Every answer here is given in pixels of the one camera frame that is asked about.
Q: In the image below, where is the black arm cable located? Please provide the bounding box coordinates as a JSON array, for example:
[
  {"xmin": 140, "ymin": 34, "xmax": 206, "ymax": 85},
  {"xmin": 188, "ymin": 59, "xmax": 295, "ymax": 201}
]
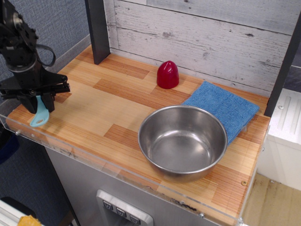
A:
[{"xmin": 35, "ymin": 44, "xmax": 56, "ymax": 67}]

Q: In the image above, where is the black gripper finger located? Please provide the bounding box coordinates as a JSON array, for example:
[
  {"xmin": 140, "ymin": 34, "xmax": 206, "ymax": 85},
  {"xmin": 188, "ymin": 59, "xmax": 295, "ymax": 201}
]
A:
[
  {"xmin": 42, "ymin": 93, "xmax": 55, "ymax": 112},
  {"xmin": 20, "ymin": 97, "xmax": 38, "ymax": 113}
]

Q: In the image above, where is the dark grey right post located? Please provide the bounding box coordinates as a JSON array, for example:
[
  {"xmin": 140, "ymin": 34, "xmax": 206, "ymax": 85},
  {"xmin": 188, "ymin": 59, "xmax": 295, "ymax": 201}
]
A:
[{"xmin": 264, "ymin": 15, "xmax": 301, "ymax": 117}]

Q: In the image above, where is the light blue dish brush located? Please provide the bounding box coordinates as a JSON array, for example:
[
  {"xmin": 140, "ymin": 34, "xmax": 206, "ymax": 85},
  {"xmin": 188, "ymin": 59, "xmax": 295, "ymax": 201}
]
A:
[{"xmin": 30, "ymin": 96, "xmax": 49, "ymax": 128}]

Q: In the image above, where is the silver button panel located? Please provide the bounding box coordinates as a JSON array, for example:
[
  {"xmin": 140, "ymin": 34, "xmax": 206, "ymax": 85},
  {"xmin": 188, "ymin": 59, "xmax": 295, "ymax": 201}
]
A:
[{"xmin": 96, "ymin": 189, "xmax": 154, "ymax": 226}]

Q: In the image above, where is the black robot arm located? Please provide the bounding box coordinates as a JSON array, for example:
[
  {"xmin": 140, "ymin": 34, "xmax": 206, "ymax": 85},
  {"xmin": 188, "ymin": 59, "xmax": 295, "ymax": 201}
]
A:
[{"xmin": 0, "ymin": 0, "xmax": 70, "ymax": 114}]

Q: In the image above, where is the stainless steel bowl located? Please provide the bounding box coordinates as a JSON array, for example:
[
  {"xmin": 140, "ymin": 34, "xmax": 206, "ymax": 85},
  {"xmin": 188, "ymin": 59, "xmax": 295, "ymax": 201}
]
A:
[{"xmin": 137, "ymin": 105, "xmax": 228, "ymax": 182}]

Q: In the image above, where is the dark grey vertical post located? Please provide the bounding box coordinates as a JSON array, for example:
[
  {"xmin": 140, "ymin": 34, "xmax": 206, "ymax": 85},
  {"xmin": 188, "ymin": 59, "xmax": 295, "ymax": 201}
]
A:
[{"xmin": 85, "ymin": 0, "xmax": 110, "ymax": 65}]

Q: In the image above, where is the grey metal cabinet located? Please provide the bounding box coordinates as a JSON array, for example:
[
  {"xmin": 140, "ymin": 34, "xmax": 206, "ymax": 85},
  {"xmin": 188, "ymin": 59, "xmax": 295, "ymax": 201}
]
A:
[{"xmin": 46, "ymin": 148, "xmax": 214, "ymax": 226}]

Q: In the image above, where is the clear acrylic table guard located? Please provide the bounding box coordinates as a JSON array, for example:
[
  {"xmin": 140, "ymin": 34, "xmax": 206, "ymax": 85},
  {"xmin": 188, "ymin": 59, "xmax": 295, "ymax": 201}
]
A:
[{"xmin": 0, "ymin": 35, "xmax": 271, "ymax": 226}]

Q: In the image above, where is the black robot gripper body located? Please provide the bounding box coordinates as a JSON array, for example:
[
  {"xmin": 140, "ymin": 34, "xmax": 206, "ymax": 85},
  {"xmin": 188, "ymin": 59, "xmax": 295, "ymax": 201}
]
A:
[{"xmin": 0, "ymin": 65, "xmax": 70, "ymax": 99}]

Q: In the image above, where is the red egg-shaped plastic object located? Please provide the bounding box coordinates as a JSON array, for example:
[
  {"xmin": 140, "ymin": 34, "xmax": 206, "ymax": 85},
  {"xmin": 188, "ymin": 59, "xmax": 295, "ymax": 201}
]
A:
[{"xmin": 157, "ymin": 61, "xmax": 179, "ymax": 89}]

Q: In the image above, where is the blue microfiber cloth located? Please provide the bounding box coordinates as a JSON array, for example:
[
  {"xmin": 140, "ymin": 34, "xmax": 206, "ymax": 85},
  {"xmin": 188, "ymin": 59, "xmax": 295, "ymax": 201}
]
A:
[{"xmin": 183, "ymin": 81, "xmax": 260, "ymax": 144}]

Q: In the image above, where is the yellow and black object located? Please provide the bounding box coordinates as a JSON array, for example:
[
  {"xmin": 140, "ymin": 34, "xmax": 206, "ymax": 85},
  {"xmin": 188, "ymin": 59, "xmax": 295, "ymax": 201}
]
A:
[{"xmin": 17, "ymin": 215, "xmax": 42, "ymax": 226}]

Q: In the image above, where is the white ribbed appliance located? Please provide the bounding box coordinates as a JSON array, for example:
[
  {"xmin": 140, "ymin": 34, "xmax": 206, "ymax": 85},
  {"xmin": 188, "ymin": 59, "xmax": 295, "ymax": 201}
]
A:
[{"xmin": 257, "ymin": 89, "xmax": 301, "ymax": 190}]

